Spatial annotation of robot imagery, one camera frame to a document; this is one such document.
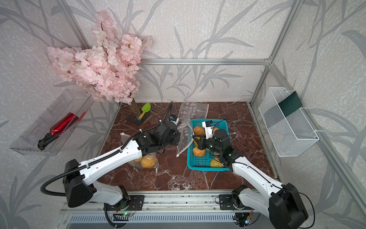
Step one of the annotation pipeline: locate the black square tree base plate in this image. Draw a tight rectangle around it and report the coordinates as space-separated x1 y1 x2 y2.
126 113 151 127

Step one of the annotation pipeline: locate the clear dotted zipper bag back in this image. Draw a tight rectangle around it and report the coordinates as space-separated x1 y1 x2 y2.
178 102 209 122

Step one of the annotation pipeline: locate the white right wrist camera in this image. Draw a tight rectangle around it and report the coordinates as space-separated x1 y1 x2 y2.
202 120 214 135

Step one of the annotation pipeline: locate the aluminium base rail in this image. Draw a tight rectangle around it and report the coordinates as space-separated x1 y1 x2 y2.
59 189 301 214

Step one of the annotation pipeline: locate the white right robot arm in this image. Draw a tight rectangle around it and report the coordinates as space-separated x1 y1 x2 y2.
193 129 309 229

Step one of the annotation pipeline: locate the teal plastic basket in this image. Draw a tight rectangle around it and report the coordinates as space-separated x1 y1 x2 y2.
187 119 230 172

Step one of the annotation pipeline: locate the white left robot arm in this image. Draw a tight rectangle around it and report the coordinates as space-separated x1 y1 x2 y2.
40 102 180 208

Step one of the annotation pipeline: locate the beige slotted spatula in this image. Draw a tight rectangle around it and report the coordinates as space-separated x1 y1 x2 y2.
150 106 164 116

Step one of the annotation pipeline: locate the clear dotted zipper bag front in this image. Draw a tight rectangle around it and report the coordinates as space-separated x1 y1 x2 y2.
128 153 159 169

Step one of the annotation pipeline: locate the yellow orange potato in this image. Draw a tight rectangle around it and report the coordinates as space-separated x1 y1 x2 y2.
193 147 206 157

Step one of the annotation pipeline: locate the artificial pink blossom tree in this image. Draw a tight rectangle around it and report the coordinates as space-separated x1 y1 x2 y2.
47 10 153 105

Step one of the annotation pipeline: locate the red black hair dryer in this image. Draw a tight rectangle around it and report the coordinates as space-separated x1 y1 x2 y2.
38 113 79 151

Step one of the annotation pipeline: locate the green toy shovel yellow handle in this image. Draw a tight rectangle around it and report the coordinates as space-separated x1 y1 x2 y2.
137 103 151 121

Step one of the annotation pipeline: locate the white wire mesh basket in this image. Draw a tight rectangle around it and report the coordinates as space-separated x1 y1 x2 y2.
259 87 319 157

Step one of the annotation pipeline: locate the clear acrylic wall shelf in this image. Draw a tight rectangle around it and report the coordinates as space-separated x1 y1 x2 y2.
10 90 93 156

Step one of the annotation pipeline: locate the clear dotted zipper bag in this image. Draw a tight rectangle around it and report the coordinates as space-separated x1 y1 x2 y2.
176 119 193 157
128 153 159 169
178 102 209 122

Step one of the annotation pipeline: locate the green potato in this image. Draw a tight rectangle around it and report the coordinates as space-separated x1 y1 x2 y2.
210 158 224 168

